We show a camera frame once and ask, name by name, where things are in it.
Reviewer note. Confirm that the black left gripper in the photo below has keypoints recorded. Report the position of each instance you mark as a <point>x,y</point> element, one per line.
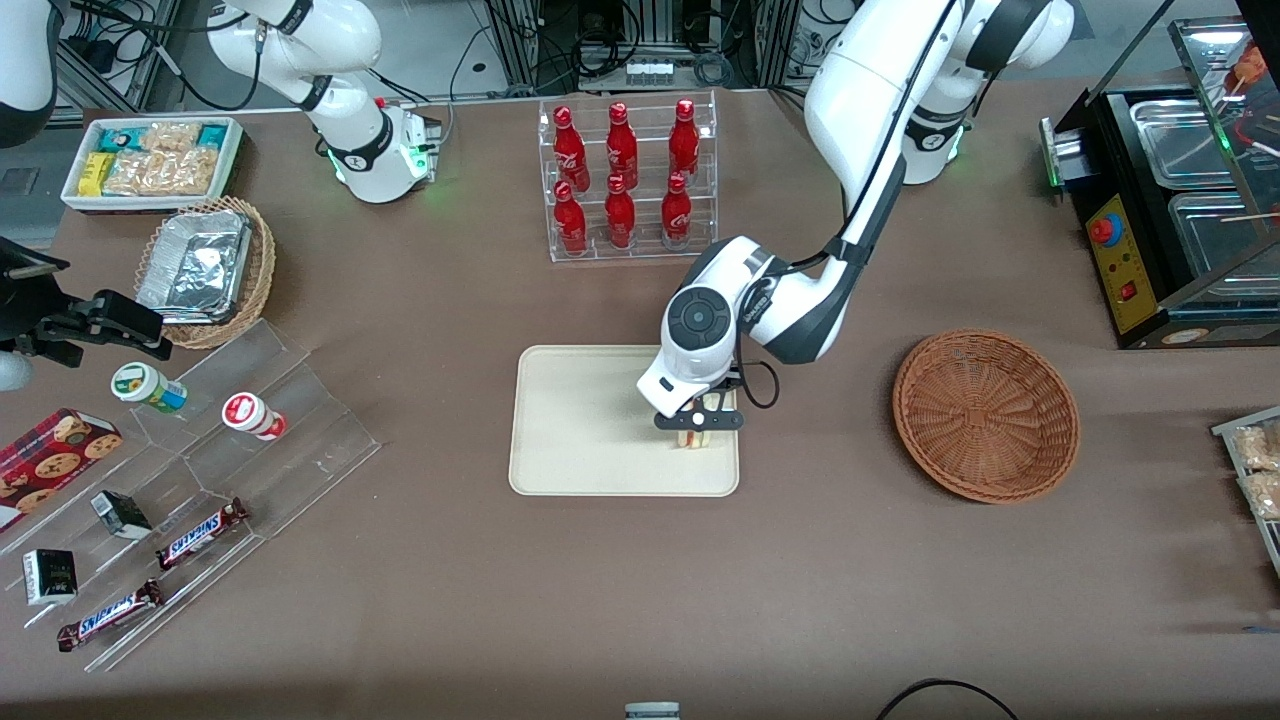
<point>732,383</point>

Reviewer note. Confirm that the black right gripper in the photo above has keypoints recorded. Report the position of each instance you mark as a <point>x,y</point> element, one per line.
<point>28,314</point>

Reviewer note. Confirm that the triangular white sandwich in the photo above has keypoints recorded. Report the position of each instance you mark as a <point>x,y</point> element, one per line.
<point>705,437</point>

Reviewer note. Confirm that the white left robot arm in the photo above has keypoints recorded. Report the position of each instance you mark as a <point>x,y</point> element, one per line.
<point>860,100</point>

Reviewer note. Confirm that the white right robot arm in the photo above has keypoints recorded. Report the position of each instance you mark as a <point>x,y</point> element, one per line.
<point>300,50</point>

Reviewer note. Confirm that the aluminium foil tray stack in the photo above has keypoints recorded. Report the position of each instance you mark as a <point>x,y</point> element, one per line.
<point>195,265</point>

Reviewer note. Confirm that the beige plastic tray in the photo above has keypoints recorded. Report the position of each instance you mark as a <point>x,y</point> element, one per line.
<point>580,430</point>

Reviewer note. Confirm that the light wicker basket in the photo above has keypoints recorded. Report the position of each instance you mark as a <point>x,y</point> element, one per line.
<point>258,270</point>

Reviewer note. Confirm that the brown wicker basket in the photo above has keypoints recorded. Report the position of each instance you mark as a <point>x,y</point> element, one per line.
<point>985,415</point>

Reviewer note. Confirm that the grey snack tray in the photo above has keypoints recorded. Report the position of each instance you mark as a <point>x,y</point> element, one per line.
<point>1265,545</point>

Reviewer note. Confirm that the green-lidded white cup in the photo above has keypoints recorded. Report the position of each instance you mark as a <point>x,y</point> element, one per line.
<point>145,385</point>

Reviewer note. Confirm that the red-lidded white cup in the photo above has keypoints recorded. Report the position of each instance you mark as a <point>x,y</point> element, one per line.
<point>252,415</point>

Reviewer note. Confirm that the red cookie box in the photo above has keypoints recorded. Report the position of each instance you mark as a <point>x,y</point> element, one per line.
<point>50,460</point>

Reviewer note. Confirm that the clear cracker pack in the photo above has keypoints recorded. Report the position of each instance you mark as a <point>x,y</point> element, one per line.
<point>165,172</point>
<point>170,137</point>

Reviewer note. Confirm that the yellow snack packet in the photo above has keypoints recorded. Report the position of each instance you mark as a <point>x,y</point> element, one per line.
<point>96,174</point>

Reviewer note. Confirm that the clear acrylic bottle rack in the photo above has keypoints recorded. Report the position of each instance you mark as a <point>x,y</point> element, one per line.
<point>640,255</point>

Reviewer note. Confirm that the small black box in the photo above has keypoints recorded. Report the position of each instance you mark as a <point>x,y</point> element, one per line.
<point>50,577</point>
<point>122,514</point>

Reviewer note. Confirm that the teal snack packet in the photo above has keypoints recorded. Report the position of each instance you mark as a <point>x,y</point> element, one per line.
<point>212,135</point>
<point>118,139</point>

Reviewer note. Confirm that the white plastic snack bin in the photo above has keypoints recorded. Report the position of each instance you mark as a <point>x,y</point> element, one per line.
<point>235,150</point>

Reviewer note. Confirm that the red cola bottle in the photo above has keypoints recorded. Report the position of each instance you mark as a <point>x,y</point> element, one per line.
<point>621,148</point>
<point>570,150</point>
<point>684,140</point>
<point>677,215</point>
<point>620,218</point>
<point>570,222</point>

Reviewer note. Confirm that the clear acrylic stepped display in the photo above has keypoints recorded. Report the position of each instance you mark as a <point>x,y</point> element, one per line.
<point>320,440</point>

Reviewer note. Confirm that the brown snickers bar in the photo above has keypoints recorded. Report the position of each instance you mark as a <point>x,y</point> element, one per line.
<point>110,616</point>
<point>200,533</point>

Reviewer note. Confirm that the small grey device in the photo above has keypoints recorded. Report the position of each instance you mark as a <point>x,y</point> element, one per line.
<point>652,711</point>

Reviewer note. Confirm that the white power strip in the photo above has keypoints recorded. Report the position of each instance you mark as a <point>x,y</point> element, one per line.
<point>650,70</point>

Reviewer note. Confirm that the black hot food cabinet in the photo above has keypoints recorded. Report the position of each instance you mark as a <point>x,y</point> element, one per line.
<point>1120,270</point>

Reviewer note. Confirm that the steel food pan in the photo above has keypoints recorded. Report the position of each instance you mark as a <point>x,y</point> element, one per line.
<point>1180,140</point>
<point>1215,235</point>

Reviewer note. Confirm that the clear pastry pack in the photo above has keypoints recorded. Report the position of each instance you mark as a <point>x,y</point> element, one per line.
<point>1258,447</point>
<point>1265,495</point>

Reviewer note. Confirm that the orange fried food skewer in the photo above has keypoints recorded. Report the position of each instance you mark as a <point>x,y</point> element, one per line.
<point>1250,68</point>

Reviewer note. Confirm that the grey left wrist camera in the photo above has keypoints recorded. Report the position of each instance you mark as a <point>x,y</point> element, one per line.
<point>675,392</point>

